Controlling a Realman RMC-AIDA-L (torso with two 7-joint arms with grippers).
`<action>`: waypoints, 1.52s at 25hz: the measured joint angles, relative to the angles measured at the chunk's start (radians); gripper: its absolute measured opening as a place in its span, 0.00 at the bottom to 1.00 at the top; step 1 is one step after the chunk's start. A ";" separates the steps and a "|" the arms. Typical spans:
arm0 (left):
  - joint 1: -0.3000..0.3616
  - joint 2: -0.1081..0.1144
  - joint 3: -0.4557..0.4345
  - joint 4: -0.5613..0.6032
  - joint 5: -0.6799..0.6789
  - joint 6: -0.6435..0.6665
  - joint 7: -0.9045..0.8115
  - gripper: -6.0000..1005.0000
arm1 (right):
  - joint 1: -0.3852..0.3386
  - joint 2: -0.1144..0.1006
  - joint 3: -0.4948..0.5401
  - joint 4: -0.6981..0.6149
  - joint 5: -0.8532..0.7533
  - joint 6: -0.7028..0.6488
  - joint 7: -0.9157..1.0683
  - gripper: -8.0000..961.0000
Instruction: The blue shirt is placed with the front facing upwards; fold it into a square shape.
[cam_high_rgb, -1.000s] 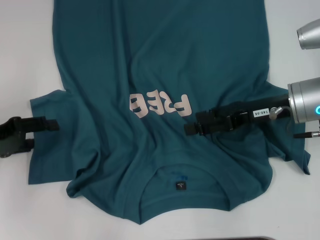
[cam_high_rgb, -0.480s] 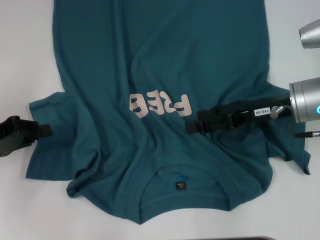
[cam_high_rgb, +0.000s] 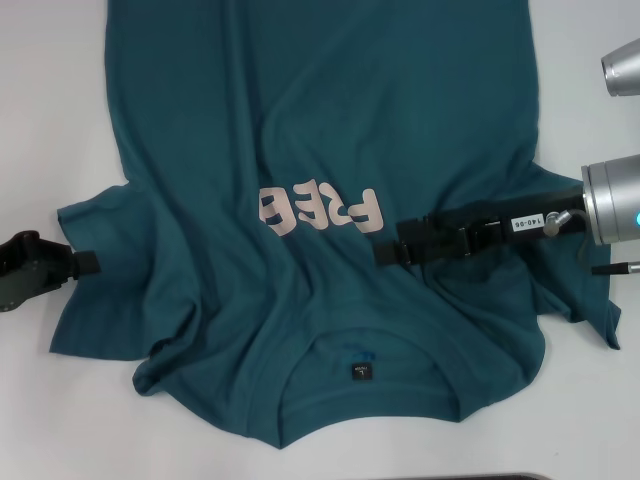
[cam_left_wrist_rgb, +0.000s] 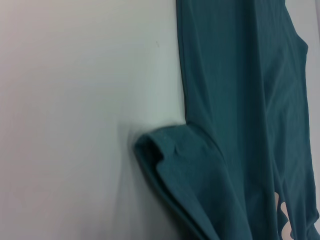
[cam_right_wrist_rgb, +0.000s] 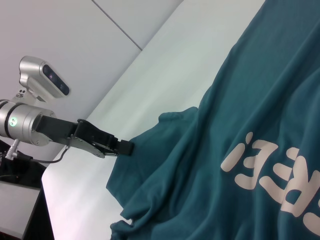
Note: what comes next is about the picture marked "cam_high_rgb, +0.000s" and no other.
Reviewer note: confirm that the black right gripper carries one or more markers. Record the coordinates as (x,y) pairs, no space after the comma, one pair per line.
(520,225)

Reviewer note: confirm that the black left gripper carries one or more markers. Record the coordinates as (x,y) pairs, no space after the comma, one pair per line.
(30,265)

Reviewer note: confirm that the teal blue printed t-shirt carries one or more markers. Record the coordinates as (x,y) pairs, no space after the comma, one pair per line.
(300,125)

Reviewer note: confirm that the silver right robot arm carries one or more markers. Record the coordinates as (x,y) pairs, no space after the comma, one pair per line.
(615,200)

